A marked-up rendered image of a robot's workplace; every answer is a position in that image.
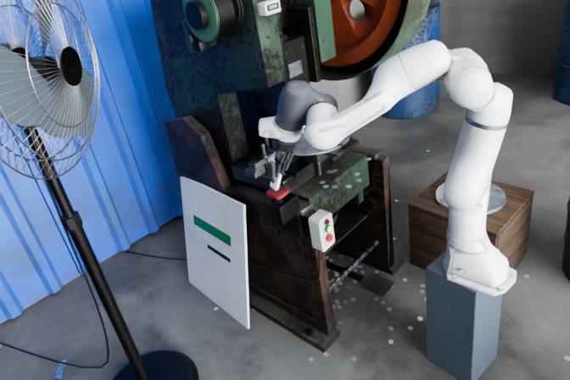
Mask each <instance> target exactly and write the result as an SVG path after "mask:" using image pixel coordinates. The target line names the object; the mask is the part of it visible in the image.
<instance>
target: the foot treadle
mask: <svg viewBox="0 0 570 380"><path fill-rule="evenodd" d="M326 263H327V268H329V269H331V270H333V271H336V272H338V273H342V272H343V271H344V270H345V268H343V267H341V266H339V265H335V264H333V263H331V262H328V261H326ZM347 277H350V278H353V279H355V280H356V281H359V282H360V283H359V286H360V287H362V288H364V289H366V290H368V291H370V292H372V293H374V294H376V295H378V296H381V297H382V296H384V295H385V293H386V292H387V291H388V290H389V289H390V288H391V287H392V286H393V285H394V281H392V280H390V279H388V278H386V277H383V276H381V275H378V274H377V273H375V272H373V271H370V272H369V273H368V274H367V275H366V276H365V277H364V276H362V275H360V274H357V273H355V272H353V271H351V272H350V273H349V274H348V275H347Z"/></svg>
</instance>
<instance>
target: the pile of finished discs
mask: <svg viewBox="0 0 570 380"><path fill-rule="evenodd" d="M436 199H437V201H438V202H439V204H440V205H441V206H442V207H444V208H445V209H447V210H449V205H448V204H447V203H446V202H445V201H444V183H443V184H442V185H440V186H439V187H438V189H437V191H436ZM505 203H506V194H505V192H504V191H502V190H501V189H500V187H499V186H497V185H495V184H494V183H492V182H491V183H490V190H489V202H488V207H487V214H486V215H488V214H491V213H494V212H496V211H498V210H500V209H501V208H502V207H501V206H504V205H505Z"/></svg>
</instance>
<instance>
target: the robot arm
mask: <svg viewBox="0 0 570 380"><path fill-rule="evenodd" d="M434 81H440V82H443V83H444V86H445V88H446V90H447V92H448V94H449V95H450V98H451V99H452V100H453V101H454V102H455V103H456V104H458V105H460V106H461V107H462V108H467V114H466V116H465V117H464V121H463V124H462V128H461V133H460V136H459V140H458V143H457V146H456V149H455V153H454V155H453V158H452V160H451V163H450V168H449V171H448V174H447V177H446V179H445V183H444V201H445V202H446V203H447V204H448V205H449V219H448V228H447V231H446V239H447V246H446V253H445V256H444V258H443V260H442V261H443V267H444V271H445V272H446V276H447V280H450V281H452V282H456V283H459V284H461V285H464V286H467V287H469V288H473V289H476V290H478V291H480V292H483V293H487V294H490V295H493V296H495V295H499V294H503V293H505V292H506V291H507V290H508V289H509V288H510V287H511V286H512V285H513V284H514V283H515V282H516V278H517V271H515V270H513V269H512V268H511V267H509V263H508V259H507V258H506V257H505V256H504V255H503V254H502V253H501V252H500V251H499V250H498V249H497V248H496V247H494V246H493V245H492V244H491V243H490V241H489V237H488V235H487V232H486V214H487V207H488V202H489V190H490V183H491V176H492V170H493V168H494V165H495V161H496V158H497V155H498V153H499V150H500V145H501V143H502V140H503V137H504V135H505V132H506V127H507V125H508V122H509V119H510V115H511V105H512V97H513V94H512V92H511V89H509V88H508V87H506V86H504V85H502V84H500V83H498V82H493V80H492V77H491V74H490V73H489V70H488V67H487V65H486V64H485V63H484V61H483V60H482V59H481V57H480V56H478V55H477V54H476V53H475V52H473V51H472V50H471V49H470V48H466V47H464V48H457V49H447V47H446V46H445V45H444V44H443V43H442V42H439V41H437V40H432V41H429V42H424V43H421V44H418V45H416V46H413V47H409V48H407V49H405V50H403V51H401V52H399V53H397V54H395V55H394V56H392V57H390V58H388V59H386V60H385V61H384V62H383V63H381V64H380V65H379V66H378V68H377V70H376V72H375V74H374V76H373V79H372V84H371V86H370V87H369V89H368V91H367V93H366V95H365V97H363V99H361V101H360V102H358V103H356V104H354V105H352V106H350V107H349V108H347V109H345V110H344V111H342V112H340V113H339V112H338V102H337V100H336V99H335V98H334V97H333V96H331V95H329V94H325V93H321V92H318V91H317V90H315V89H314V88H313V87H312V86H311V85H310V84H309V83H308V82H306V81H298V80H296V81H290V82H288V83H287V84H286V85H285V86H284V87H283V89H282V91H281V94H280V96H279V99H278V105H277V115H276V116H272V117H266V118H261V119H260V120H259V126H258V128H259V135H260V136H261V137H269V138H273V139H272V144H273V147H274V149H273V151H272V156H271V157H270V158H268V157H267V158H266V159H265V160H266V161H267V175H268V176H269V177H271V184H270V187H271V188H273V189H274V190H275V191H277V190H278V189H279V186H280V182H281V179H282V176H285V174H286V173H284V171H285V170H287V169H288V167H289V165H290V162H291V160H292V158H293V155H294V152H295V151H296V149H297V148H298V146H296V144H297V141H298V140H299V139H300V136H301V134H304V135H305V141H306V142H307V143H308V144H309V145H310V146H311V147H313V148H317V149H320V150H326V149H331V148H333V147H335V146H337V145H338V144H339V143H340V142H341V141H342V140H343V139H344V138H345V137H347V136H348V135H349V134H351V133H352V132H354V131H356V130H358V129H359V128H361V127H362V126H364V125H366V124H367V123H369V122H370V121H372V120H374V119H376V118H377V117H378V116H380V115H382V114H384V113H385V112H387V111H389V110H390V109H391V108H392V107H393V106H394V105H395V104H396V103H398V102H399V101H400V100H401V99H402V98H404V97H406V96H408V95H410V94H411V93H413V92H415V91H416V90H418V89H420V88H422V87H424V86H426V85H428V84H430V83H431V82H434ZM304 126H305V129H304V130H303V127H304Z"/></svg>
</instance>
